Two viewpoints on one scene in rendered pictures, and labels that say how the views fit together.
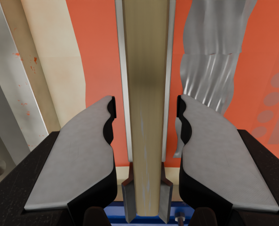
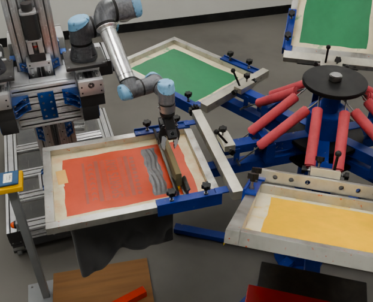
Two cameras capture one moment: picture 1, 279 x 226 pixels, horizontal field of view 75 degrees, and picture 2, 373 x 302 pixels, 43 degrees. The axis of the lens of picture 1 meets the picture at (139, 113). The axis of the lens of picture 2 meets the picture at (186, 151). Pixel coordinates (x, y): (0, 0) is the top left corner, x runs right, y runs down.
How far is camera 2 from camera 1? 2.16 m
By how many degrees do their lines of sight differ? 21
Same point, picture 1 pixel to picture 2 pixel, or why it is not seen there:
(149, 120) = (167, 147)
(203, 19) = (159, 173)
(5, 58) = (200, 157)
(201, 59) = (156, 168)
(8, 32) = (199, 160)
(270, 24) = (143, 176)
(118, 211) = not seen: hidden behind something
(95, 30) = (183, 168)
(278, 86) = (133, 168)
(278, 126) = (126, 160)
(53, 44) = (193, 165)
